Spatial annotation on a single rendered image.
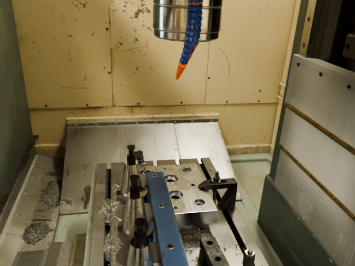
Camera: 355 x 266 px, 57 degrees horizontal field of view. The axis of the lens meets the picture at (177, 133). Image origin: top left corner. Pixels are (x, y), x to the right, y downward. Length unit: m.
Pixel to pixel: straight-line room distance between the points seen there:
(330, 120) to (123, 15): 1.18
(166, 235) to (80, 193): 1.14
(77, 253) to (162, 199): 0.67
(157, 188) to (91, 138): 1.23
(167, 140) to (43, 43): 0.83
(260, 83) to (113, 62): 0.87
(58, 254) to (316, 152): 0.95
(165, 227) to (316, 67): 0.70
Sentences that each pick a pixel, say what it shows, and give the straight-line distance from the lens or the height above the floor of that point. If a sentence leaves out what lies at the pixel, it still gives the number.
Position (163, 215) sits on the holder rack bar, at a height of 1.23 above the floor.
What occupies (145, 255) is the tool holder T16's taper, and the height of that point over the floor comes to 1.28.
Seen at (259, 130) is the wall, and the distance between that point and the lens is 2.18.
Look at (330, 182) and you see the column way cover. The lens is 1.05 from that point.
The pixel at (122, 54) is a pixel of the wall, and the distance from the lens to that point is 1.83.
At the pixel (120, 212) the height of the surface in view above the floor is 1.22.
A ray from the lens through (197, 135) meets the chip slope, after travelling 1.93.
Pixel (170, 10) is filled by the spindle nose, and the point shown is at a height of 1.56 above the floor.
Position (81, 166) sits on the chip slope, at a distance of 1.77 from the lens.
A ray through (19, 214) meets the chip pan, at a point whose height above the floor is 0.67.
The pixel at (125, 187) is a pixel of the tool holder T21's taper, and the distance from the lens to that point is 0.66.
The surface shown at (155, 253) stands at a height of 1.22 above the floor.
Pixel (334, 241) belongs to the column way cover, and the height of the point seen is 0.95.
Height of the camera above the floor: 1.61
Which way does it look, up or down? 24 degrees down
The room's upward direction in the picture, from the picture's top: 2 degrees clockwise
